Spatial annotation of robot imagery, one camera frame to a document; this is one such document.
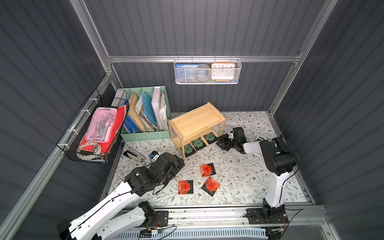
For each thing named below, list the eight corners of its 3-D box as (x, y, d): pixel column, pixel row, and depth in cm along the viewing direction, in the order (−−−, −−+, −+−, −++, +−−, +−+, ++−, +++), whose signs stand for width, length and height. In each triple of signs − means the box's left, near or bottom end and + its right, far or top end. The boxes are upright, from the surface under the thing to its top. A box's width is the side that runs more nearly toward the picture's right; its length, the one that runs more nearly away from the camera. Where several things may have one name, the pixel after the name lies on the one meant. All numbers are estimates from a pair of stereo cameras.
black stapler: (124, 155, 99) (123, 153, 97) (130, 149, 102) (129, 147, 100) (139, 164, 95) (138, 162, 93) (145, 157, 98) (144, 155, 96)
